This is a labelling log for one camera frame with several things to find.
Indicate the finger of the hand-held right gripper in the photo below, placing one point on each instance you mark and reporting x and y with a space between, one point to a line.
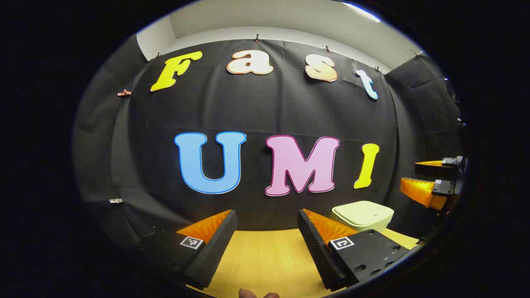
434 169
422 192

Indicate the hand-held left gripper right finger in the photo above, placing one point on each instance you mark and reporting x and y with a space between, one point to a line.
316 252

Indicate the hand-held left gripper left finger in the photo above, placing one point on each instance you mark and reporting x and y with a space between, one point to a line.
215 248

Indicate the green desktop garbage bin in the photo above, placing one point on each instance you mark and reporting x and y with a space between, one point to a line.
362 215

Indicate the wooden desktop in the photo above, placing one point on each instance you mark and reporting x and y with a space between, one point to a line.
265 260

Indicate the white cloth clip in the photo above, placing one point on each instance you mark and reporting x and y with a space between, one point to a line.
116 200

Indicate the black backdrop cloth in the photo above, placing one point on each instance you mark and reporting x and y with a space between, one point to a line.
256 107

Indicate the copper cloth clip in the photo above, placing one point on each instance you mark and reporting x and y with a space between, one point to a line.
124 92

